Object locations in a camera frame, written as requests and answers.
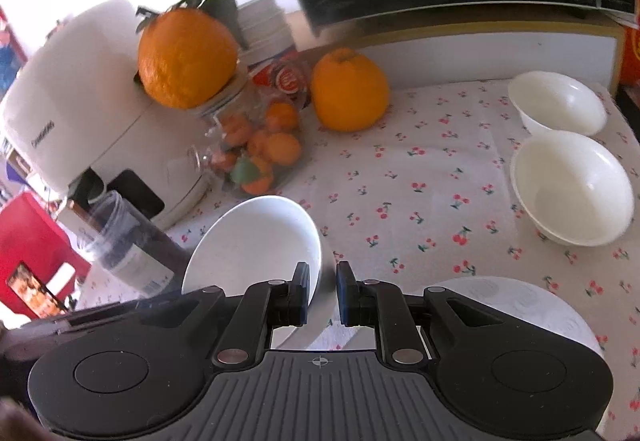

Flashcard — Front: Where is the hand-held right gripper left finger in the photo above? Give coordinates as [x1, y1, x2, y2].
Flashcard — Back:
[135, 262, 313, 367]

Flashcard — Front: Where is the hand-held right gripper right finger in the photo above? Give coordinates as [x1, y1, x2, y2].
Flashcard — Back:
[336, 261, 503, 366]

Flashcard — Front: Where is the bright white bowl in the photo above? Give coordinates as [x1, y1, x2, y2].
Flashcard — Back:
[181, 195, 322, 350]

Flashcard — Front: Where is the blue patterned plate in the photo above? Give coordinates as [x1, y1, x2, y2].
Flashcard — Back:
[410, 276, 607, 364]

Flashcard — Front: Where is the stack of white bowls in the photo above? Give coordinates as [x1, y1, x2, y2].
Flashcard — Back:
[234, 0, 297, 68]

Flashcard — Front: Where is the cherry print tablecloth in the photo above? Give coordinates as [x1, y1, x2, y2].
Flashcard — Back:
[75, 80, 640, 437]

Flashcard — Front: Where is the clear jar with dark contents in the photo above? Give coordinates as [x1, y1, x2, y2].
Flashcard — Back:
[81, 190, 189, 298]

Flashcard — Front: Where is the glass jar of small oranges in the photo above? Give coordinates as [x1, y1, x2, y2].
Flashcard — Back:
[187, 76, 304, 200]

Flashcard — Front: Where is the red snack packet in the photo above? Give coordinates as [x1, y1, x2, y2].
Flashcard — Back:
[249, 56, 321, 110]

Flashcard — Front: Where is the white air fryer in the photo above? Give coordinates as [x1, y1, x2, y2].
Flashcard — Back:
[0, 0, 212, 228]

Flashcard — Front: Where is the cream white bowl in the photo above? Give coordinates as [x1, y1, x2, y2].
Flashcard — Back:
[508, 71, 609, 138]
[509, 130, 635, 248]

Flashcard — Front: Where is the large orange with leaves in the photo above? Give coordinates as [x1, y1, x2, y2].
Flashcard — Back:
[135, 0, 240, 110]

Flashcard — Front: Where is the wooden cabinet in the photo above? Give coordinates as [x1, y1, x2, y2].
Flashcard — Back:
[300, 6, 628, 98]

